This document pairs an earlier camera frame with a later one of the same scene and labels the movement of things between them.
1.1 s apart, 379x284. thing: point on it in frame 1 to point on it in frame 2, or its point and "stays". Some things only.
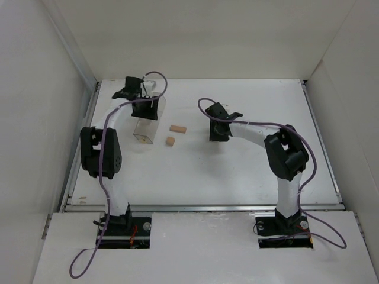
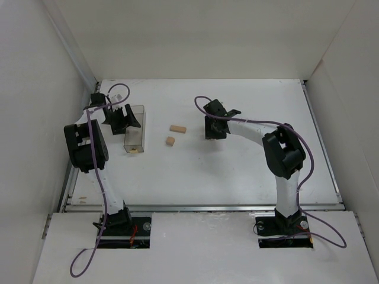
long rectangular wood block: x=182 y=129 stays
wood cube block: x=170 y=141 stays
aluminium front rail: x=202 y=207 stays
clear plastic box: x=146 y=128 to x=134 y=139
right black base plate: x=279 y=232 stays
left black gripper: x=145 y=109 to x=119 y=120
